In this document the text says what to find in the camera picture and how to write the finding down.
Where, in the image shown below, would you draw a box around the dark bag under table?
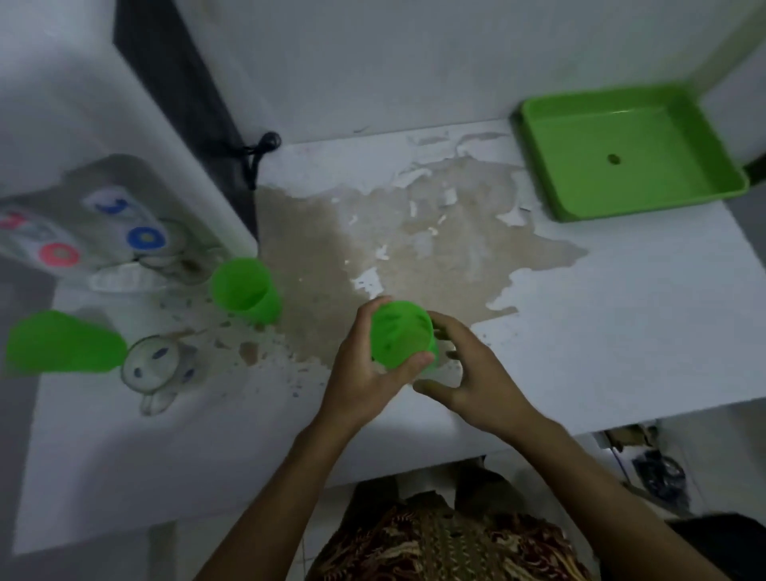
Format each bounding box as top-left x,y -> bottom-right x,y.
632,449 -> 690,511

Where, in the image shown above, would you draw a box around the person's right hand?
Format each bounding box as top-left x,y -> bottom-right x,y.
412,311 -> 543,444

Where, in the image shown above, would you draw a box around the black object on floor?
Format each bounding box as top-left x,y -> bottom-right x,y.
663,512 -> 766,581

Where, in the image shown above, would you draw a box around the blue dispenser tap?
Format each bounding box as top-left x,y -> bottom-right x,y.
126,218 -> 190,270

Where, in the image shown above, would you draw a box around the person's left hand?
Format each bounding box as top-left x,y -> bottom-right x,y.
317,296 -> 436,434

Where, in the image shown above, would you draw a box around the person's right forearm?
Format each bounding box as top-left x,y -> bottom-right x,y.
507,413 -> 732,581

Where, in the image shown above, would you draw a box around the person's left forearm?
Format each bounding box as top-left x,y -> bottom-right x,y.
194,412 -> 361,581

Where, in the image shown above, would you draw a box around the black power cable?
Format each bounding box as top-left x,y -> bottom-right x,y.
238,131 -> 282,191

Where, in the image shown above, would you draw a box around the green plastic tray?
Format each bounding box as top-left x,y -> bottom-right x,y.
517,83 -> 750,224

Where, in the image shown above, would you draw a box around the white water dispenser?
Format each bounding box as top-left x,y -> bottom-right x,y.
0,0 -> 259,295

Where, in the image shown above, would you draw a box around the red dispenser tap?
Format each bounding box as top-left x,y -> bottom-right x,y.
37,241 -> 83,270

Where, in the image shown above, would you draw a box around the person's brown patterned clothing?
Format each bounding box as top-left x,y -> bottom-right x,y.
305,466 -> 594,581

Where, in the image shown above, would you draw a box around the green plastic cup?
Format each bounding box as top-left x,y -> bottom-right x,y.
210,257 -> 282,326
5,309 -> 129,376
370,300 -> 439,371

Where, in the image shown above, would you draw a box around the clear glass mug blue dots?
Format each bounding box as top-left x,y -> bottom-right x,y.
121,334 -> 199,417

